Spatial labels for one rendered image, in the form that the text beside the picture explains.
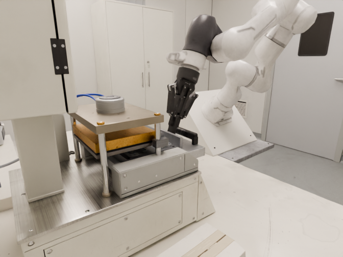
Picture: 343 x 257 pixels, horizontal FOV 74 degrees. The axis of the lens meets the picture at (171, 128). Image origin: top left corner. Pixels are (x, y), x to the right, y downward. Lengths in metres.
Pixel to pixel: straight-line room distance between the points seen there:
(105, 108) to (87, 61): 2.63
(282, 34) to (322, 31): 2.40
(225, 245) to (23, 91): 0.52
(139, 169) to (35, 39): 0.34
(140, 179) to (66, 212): 0.18
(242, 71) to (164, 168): 0.72
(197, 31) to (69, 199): 0.61
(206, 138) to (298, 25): 0.67
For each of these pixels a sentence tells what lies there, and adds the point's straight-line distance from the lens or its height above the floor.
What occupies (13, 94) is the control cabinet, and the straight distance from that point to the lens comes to 0.45.
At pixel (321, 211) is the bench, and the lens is 0.98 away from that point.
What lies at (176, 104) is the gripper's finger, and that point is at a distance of 0.78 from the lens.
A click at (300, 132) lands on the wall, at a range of 3.70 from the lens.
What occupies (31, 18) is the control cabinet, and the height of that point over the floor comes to 1.31.
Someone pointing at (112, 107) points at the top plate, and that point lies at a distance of 0.63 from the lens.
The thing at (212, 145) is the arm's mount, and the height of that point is 0.80.
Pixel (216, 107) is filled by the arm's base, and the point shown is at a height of 0.99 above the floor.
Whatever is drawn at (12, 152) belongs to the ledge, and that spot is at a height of 0.79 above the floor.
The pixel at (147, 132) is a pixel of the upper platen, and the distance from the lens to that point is 0.62.
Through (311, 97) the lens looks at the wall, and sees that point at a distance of 3.58.
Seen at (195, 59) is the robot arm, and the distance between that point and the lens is 0.78.
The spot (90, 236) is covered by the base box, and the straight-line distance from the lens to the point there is 0.59.
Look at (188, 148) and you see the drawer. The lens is 0.76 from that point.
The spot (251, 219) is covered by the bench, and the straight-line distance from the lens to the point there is 0.84.
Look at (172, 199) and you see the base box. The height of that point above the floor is 0.88.
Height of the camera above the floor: 1.25
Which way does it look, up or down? 17 degrees down
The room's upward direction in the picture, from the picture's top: straight up
